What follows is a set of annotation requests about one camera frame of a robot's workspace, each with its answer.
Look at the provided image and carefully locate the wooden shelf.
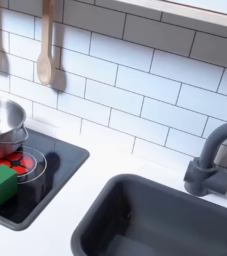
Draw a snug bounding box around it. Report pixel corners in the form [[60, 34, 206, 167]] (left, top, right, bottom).
[[116, 0, 227, 30]]

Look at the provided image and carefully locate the black stove top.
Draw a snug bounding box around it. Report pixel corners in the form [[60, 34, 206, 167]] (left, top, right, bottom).
[[0, 127, 91, 232]]

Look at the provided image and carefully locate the steel pot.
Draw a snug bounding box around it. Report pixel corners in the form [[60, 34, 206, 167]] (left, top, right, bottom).
[[0, 96, 30, 162]]

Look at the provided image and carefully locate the wooden spoon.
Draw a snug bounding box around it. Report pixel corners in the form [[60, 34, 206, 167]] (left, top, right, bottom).
[[36, 0, 57, 86]]

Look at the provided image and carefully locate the grey tap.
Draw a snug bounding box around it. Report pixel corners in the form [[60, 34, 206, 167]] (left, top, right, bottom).
[[183, 119, 227, 197]]

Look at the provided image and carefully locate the grey sink basin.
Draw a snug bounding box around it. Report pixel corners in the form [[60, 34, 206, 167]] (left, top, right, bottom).
[[70, 173, 227, 256]]

